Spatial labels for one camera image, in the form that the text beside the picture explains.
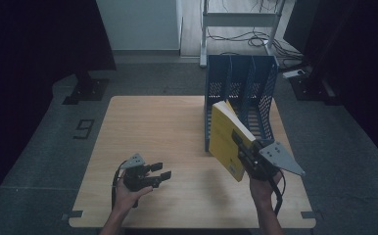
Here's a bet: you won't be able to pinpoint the black floor cables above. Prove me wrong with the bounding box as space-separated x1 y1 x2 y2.
206 26 307 71

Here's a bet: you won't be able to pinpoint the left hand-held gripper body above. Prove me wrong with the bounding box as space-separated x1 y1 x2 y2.
122 153 155 193

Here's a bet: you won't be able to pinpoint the grey tape strip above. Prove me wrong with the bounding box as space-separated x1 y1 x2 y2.
301 211 324 220
61 210 84 222

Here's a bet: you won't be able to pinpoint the white metal stand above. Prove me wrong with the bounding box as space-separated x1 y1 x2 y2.
199 0 287 69

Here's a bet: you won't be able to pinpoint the grey cabinet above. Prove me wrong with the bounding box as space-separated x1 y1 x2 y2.
95 0 184 57

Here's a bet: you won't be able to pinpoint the dark curtain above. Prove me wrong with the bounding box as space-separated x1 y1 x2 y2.
283 0 378 170
0 0 118 216

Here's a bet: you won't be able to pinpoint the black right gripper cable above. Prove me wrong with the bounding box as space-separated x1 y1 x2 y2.
267 169 287 217

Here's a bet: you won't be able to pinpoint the blue file rack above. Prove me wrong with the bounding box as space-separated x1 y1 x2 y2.
204 54 280 154

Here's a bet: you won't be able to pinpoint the person's right hand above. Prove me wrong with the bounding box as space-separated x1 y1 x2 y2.
249 170 285 211

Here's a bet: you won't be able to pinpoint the white power strip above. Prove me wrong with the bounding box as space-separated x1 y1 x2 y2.
281 69 306 80

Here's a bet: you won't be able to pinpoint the person's left hand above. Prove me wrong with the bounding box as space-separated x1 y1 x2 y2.
114 177 154 213

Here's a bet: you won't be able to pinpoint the black stand base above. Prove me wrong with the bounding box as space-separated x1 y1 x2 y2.
289 66 342 106
62 70 111 107

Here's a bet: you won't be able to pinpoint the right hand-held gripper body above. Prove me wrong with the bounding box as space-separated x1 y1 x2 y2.
238 140 307 182

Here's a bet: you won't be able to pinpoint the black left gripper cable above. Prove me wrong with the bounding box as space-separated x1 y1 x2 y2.
111 161 128 211

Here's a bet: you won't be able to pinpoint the yellow book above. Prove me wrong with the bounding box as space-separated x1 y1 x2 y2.
208 100 258 183

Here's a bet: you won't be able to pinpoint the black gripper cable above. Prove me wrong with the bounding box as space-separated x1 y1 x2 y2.
267 169 287 217
111 161 128 211

